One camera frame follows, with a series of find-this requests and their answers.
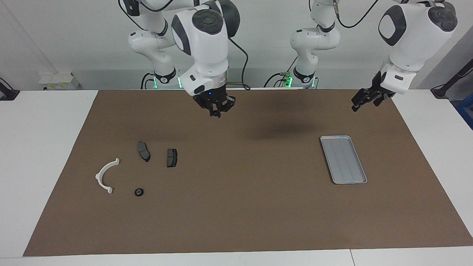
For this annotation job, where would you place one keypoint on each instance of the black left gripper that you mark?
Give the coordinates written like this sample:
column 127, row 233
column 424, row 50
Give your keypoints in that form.
column 377, row 92

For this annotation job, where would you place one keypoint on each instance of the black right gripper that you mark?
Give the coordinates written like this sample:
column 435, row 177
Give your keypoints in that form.
column 214, row 98

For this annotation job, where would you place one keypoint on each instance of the large black bearing gear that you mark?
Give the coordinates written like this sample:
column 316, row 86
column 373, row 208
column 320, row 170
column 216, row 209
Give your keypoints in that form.
column 137, row 193

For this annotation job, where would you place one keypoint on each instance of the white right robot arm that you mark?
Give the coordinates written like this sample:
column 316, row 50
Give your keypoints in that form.
column 207, row 48

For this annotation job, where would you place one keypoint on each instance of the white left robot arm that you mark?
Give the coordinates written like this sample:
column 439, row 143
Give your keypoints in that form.
column 410, row 37

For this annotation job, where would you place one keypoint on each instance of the silver metal tray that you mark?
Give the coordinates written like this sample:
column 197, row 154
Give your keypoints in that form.
column 343, row 159

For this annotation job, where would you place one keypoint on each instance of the dark rectangular brake pad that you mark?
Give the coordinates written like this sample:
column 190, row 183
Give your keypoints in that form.
column 172, row 158

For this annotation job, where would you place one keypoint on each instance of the dark curved brake pad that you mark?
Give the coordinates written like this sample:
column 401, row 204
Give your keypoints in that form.
column 143, row 151

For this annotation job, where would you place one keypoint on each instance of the brown table mat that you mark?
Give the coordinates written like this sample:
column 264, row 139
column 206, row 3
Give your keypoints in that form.
column 236, row 207

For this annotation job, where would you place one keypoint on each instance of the blue crate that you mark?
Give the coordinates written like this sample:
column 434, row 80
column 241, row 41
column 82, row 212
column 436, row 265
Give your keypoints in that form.
column 466, row 111

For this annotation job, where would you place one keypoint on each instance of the white power strip box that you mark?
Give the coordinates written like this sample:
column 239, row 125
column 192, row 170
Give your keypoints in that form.
column 55, row 81

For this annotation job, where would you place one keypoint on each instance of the black table clamp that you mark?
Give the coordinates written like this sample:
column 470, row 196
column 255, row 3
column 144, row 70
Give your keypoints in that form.
column 7, row 94

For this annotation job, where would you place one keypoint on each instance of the white curved plastic bracket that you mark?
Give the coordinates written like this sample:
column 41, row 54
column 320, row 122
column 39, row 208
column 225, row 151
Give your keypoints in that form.
column 98, row 176

